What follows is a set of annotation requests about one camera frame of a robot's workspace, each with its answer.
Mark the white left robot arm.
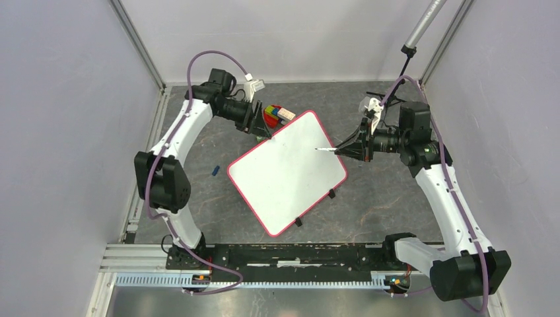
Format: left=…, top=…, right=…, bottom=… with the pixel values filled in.
left=133, top=69, right=271, bottom=269

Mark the blue white marker pen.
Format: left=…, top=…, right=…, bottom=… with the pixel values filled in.
left=315, top=147, right=338, bottom=152

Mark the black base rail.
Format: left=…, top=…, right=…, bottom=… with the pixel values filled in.
left=164, top=243, right=413, bottom=283

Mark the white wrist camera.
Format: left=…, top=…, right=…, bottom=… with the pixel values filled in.
left=359, top=96, right=384, bottom=120
left=243, top=73, right=265, bottom=102

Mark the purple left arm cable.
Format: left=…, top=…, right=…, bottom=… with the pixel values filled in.
left=144, top=50, right=255, bottom=297

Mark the colourful toy block stack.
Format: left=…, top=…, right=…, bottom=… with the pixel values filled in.
left=263, top=105, right=296, bottom=129

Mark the black tripod stand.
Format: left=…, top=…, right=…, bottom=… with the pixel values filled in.
left=367, top=0, right=446, bottom=108

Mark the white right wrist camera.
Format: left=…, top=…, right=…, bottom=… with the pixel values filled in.
left=359, top=96, right=384, bottom=120

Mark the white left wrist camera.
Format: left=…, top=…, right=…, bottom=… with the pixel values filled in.
left=243, top=73, right=265, bottom=102

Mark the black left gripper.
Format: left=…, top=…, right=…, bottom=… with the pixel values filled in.
left=216, top=98, right=272, bottom=140

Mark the white board with pink rim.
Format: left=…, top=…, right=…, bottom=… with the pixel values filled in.
left=227, top=110, right=348, bottom=237

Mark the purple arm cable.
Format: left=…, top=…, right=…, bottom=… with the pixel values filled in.
left=144, top=50, right=255, bottom=297
left=379, top=75, right=490, bottom=314

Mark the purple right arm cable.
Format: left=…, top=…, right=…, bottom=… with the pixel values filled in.
left=379, top=75, right=490, bottom=314

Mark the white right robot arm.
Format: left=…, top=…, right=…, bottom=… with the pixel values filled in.
left=333, top=98, right=512, bottom=301

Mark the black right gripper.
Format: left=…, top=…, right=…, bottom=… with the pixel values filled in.
left=335, top=116, right=409, bottom=162

